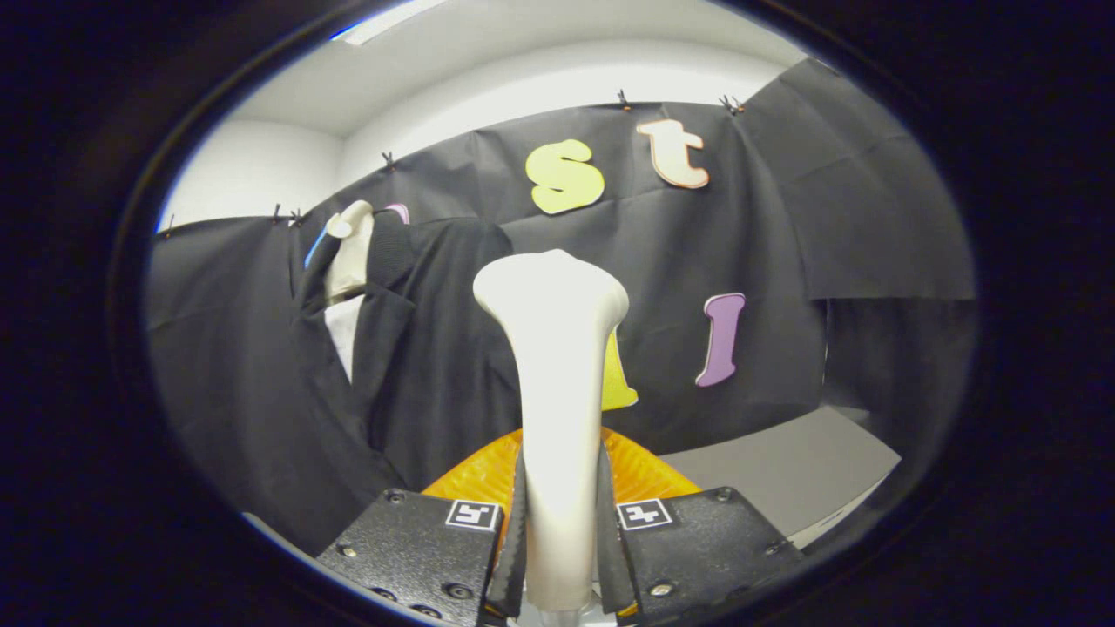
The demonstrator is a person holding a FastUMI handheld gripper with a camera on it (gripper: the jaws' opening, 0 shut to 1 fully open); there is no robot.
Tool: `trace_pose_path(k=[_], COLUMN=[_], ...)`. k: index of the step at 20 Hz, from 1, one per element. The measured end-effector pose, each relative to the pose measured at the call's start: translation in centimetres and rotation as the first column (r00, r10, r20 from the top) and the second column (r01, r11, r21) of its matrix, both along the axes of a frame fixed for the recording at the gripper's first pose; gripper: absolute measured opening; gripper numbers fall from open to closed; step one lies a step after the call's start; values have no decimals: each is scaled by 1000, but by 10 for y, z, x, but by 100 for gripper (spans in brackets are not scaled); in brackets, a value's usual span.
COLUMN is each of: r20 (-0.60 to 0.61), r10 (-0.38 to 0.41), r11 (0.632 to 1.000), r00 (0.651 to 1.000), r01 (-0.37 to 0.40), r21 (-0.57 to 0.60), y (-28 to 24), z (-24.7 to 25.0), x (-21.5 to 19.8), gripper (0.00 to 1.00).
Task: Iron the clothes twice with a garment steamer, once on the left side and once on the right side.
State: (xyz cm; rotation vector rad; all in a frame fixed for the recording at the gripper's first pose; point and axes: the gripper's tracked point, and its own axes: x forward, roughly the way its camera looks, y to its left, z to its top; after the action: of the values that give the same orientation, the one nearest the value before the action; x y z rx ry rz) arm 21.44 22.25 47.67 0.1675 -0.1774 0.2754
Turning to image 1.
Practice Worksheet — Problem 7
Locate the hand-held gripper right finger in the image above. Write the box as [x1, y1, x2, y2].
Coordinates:
[597, 427, 804, 624]

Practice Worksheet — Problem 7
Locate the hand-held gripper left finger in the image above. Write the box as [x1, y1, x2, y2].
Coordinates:
[315, 427, 528, 627]

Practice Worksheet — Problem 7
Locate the white garment steamer head with hose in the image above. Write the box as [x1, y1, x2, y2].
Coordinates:
[473, 249, 630, 621]

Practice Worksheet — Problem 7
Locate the black suit jacket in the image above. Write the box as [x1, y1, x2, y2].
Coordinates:
[292, 209, 524, 497]

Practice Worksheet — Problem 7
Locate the white shirt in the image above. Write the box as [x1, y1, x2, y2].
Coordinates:
[324, 294, 365, 384]

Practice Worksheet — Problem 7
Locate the white clothes hanger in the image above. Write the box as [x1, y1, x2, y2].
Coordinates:
[324, 200, 375, 301]

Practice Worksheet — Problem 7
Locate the beige cabinet with grey top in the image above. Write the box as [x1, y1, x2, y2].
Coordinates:
[658, 405, 902, 549]

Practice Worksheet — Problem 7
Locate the black backdrop cloth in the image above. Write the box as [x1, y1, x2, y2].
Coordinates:
[144, 57, 976, 558]

